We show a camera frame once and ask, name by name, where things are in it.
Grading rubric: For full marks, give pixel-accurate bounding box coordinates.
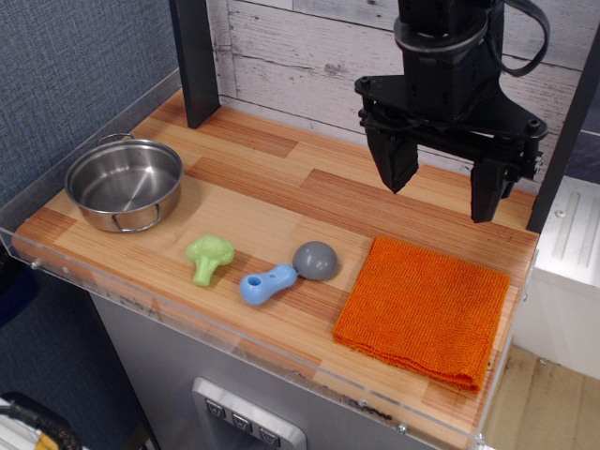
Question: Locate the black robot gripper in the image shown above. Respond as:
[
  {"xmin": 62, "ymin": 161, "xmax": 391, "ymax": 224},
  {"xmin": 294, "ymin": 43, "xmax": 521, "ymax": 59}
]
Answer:
[{"xmin": 355, "ymin": 18, "xmax": 548, "ymax": 223}]

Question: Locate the stainless steel pot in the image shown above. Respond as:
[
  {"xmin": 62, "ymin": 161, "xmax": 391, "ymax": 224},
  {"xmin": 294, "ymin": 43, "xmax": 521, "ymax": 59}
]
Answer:
[{"xmin": 65, "ymin": 134, "xmax": 184, "ymax": 233}]

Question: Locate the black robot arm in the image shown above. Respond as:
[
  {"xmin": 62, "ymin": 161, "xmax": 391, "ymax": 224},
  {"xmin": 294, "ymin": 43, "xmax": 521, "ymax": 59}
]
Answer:
[{"xmin": 355, "ymin": 1, "xmax": 548, "ymax": 223}]

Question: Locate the orange folded cloth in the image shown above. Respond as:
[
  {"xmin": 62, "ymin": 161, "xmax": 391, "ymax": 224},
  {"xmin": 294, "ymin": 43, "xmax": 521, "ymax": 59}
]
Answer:
[{"xmin": 333, "ymin": 236, "xmax": 511, "ymax": 392}]

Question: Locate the blue grey toy scoop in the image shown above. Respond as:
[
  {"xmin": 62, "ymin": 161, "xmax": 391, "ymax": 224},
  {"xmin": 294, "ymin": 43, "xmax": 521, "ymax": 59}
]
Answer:
[{"xmin": 239, "ymin": 241, "xmax": 339, "ymax": 306}]

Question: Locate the green toy broccoli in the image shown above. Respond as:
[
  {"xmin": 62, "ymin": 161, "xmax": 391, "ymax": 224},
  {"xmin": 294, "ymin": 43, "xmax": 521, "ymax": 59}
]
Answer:
[{"xmin": 186, "ymin": 235, "xmax": 234, "ymax": 287}]

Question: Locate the clear acrylic table guard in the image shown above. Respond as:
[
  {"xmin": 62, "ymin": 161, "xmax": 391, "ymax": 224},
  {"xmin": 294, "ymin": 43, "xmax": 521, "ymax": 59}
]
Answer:
[{"xmin": 1, "ymin": 94, "xmax": 538, "ymax": 449}]

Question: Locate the silver dispenser button panel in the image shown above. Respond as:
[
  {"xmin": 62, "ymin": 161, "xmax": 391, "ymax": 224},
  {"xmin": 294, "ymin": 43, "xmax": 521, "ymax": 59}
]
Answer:
[{"xmin": 192, "ymin": 377, "xmax": 308, "ymax": 449}]

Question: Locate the grey toy fridge cabinet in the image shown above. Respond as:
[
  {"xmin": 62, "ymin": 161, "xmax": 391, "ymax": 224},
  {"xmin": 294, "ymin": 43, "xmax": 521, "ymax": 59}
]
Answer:
[{"xmin": 93, "ymin": 296, "xmax": 473, "ymax": 449}]

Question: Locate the yellow black object bottom left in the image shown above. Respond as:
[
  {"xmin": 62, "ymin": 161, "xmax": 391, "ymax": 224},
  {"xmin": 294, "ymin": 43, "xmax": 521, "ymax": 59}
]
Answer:
[{"xmin": 1, "ymin": 393, "xmax": 83, "ymax": 449}]

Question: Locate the dark right upright post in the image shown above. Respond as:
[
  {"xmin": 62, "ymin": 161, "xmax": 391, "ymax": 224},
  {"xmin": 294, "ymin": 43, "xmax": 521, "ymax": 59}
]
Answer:
[{"xmin": 526, "ymin": 30, "xmax": 599, "ymax": 233}]

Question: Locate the white aluminium side rail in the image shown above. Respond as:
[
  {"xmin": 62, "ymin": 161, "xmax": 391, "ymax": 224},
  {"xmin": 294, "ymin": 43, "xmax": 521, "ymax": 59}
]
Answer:
[{"xmin": 513, "ymin": 177, "xmax": 599, "ymax": 379}]

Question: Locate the black left upright post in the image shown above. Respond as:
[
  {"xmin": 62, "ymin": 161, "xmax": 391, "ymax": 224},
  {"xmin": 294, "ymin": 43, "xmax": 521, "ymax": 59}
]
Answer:
[{"xmin": 169, "ymin": 0, "xmax": 220, "ymax": 128}]

